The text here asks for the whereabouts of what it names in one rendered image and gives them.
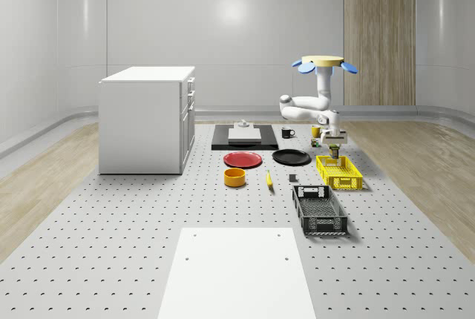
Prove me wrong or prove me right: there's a red plate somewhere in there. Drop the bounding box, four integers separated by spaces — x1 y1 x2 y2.
223 151 263 168

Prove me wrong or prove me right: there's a dark grey basket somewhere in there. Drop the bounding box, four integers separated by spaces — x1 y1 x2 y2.
291 184 350 237

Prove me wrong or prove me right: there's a black plate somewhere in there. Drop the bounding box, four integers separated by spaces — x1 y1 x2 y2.
272 148 312 167

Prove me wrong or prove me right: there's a black stove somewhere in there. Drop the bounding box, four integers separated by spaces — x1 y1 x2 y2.
211 119 280 151

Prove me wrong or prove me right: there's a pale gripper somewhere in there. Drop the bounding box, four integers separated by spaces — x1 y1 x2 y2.
321 131 348 149

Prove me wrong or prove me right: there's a yellow bowl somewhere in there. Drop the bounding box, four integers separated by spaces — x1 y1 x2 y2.
223 168 247 188

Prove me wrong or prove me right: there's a white board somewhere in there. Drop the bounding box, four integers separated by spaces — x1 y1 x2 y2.
157 227 318 319

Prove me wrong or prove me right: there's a yellow basket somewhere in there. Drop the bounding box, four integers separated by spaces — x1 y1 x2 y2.
315 154 364 191

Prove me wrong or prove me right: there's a white cabinet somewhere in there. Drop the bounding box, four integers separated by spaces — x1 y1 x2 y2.
98 65 197 176

